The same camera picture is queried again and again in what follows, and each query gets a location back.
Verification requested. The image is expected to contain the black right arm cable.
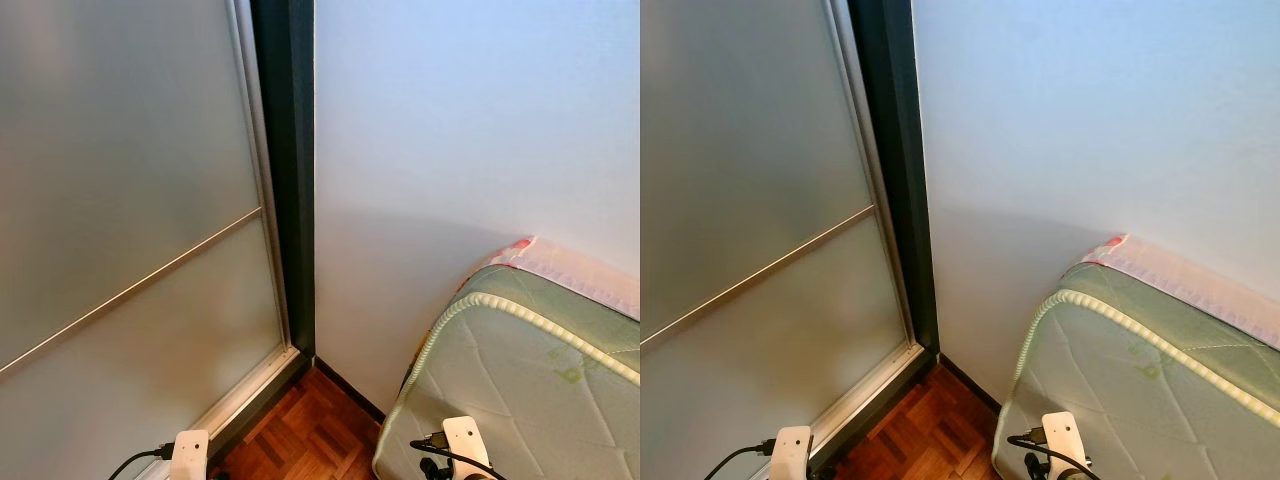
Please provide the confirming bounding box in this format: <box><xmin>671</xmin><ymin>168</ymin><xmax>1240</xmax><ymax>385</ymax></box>
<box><xmin>409</xmin><ymin>432</ymin><xmax>506</xmax><ymax>480</ymax></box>
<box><xmin>1006</xmin><ymin>425</ymin><xmax>1096</xmax><ymax>480</ymax></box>

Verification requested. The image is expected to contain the dark door frame post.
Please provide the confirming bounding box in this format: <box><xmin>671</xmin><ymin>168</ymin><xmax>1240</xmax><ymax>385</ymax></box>
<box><xmin>205</xmin><ymin>0</ymin><xmax>319</xmax><ymax>466</ymax></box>
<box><xmin>810</xmin><ymin>0</ymin><xmax>941</xmax><ymax>471</ymax></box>

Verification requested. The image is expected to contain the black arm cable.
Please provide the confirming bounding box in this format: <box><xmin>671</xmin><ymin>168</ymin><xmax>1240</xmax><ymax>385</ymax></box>
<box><xmin>108</xmin><ymin>445</ymin><xmax>176</xmax><ymax>480</ymax></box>
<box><xmin>705</xmin><ymin>438</ymin><xmax>776</xmax><ymax>480</ymax></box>
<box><xmin>1006</xmin><ymin>425</ymin><xmax>1096</xmax><ymax>480</ymax></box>
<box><xmin>409</xmin><ymin>432</ymin><xmax>506</xmax><ymax>480</ymax></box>

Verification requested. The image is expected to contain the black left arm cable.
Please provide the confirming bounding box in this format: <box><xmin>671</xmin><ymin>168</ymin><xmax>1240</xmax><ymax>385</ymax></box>
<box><xmin>705</xmin><ymin>438</ymin><xmax>776</xmax><ymax>480</ymax></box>
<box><xmin>108</xmin><ymin>445</ymin><xmax>176</xmax><ymax>480</ymax></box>

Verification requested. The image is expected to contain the green quilted mattress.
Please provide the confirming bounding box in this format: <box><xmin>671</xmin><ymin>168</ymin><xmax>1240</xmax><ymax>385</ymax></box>
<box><xmin>992</xmin><ymin>262</ymin><xmax>1280</xmax><ymax>480</ymax></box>
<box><xmin>372</xmin><ymin>262</ymin><xmax>641</xmax><ymax>480</ymax></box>

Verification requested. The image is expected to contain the dark skirting board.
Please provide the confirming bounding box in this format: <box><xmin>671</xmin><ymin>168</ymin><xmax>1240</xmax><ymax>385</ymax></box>
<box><xmin>938</xmin><ymin>355</ymin><xmax>1003</xmax><ymax>411</ymax></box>
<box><xmin>315</xmin><ymin>355</ymin><xmax>386</xmax><ymax>423</ymax></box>

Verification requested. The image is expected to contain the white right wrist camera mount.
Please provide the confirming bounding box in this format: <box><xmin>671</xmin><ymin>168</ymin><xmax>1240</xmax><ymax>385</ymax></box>
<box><xmin>1040</xmin><ymin>411</ymin><xmax>1091</xmax><ymax>480</ymax></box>
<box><xmin>441</xmin><ymin>417</ymin><xmax>493</xmax><ymax>480</ymax></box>

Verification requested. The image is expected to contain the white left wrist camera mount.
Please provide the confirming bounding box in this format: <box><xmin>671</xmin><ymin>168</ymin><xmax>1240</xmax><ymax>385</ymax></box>
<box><xmin>768</xmin><ymin>426</ymin><xmax>813</xmax><ymax>480</ymax></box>
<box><xmin>168</xmin><ymin>430</ymin><xmax>211</xmax><ymax>480</ymax></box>

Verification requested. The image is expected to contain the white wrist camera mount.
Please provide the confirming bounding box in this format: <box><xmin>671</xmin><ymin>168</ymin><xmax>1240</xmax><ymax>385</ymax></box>
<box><xmin>168</xmin><ymin>430</ymin><xmax>211</xmax><ymax>480</ymax></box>
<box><xmin>1040</xmin><ymin>411</ymin><xmax>1091</xmax><ymax>480</ymax></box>
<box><xmin>768</xmin><ymin>426</ymin><xmax>813</xmax><ymax>480</ymax></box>
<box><xmin>441</xmin><ymin>417</ymin><xmax>493</xmax><ymax>480</ymax></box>

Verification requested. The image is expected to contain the pink white cloth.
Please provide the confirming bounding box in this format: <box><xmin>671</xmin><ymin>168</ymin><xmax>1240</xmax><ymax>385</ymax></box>
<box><xmin>1083</xmin><ymin>235</ymin><xmax>1280</xmax><ymax>351</ymax></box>
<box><xmin>487</xmin><ymin>236</ymin><xmax>641</xmax><ymax>321</ymax></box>

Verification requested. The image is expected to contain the frosted glass sliding door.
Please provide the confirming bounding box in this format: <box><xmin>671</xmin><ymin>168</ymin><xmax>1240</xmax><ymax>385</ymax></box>
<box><xmin>640</xmin><ymin>0</ymin><xmax>926</xmax><ymax>480</ymax></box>
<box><xmin>0</xmin><ymin>0</ymin><xmax>299</xmax><ymax>480</ymax></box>

